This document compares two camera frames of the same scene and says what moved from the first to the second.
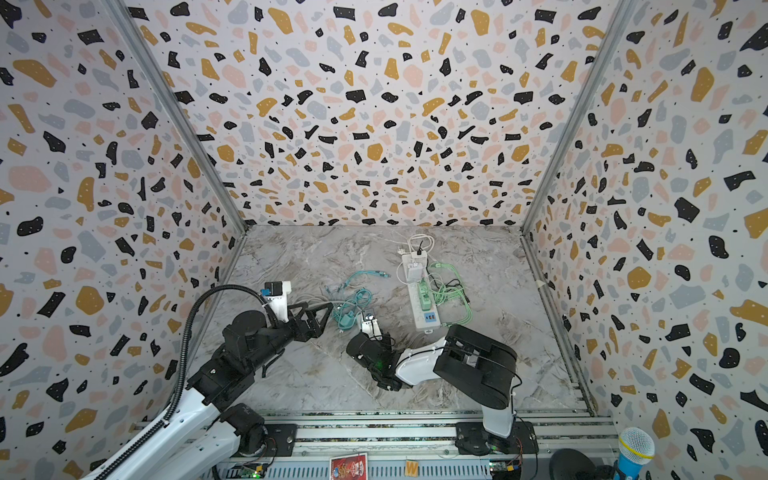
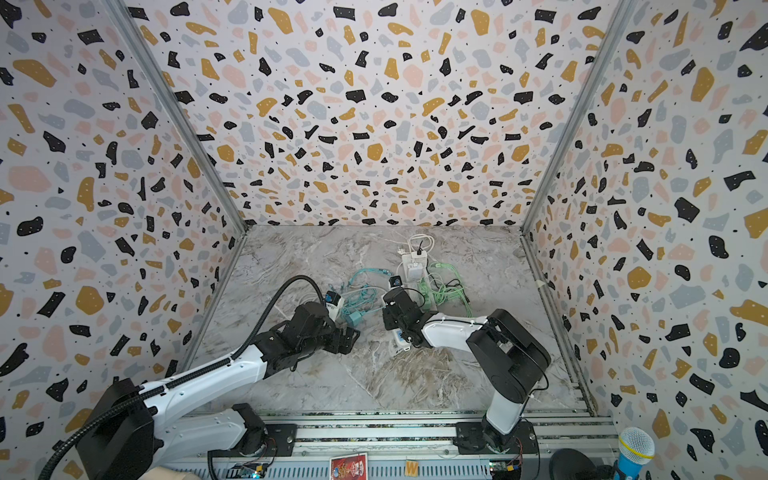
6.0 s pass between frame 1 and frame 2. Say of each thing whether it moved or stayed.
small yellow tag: stayed
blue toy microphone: stayed
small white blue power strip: moved
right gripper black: moved
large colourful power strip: stayed
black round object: stayed
